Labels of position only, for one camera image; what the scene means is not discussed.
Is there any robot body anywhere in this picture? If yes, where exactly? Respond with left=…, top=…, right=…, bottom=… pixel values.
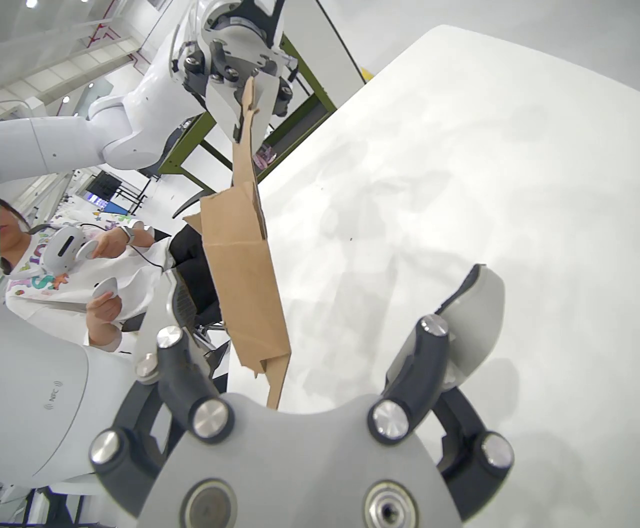
left=0, top=309, right=157, bottom=493

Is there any black office chair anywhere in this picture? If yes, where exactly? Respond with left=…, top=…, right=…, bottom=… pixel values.
left=169, top=187, right=233, bottom=397

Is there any person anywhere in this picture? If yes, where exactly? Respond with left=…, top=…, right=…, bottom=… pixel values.
left=0, top=199, right=175, bottom=353

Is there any small brown carton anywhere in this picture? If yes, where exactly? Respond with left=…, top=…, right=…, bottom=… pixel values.
left=182, top=75, right=294, bottom=412

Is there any dark wall screen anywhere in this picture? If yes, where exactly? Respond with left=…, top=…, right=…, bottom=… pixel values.
left=84, top=170, right=122, bottom=202

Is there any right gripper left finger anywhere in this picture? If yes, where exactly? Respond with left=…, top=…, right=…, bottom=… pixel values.
left=89, top=271, right=237, bottom=522

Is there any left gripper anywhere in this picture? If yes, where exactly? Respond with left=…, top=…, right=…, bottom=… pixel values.
left=170, top=0, right=301, bottom=147

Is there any green metal frame table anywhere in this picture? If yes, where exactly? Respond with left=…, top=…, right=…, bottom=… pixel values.
left=158, top=0, right=375, bottom=183

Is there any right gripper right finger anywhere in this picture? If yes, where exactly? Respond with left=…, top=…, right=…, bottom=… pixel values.
left=368, top=263, right=516, bottom=522

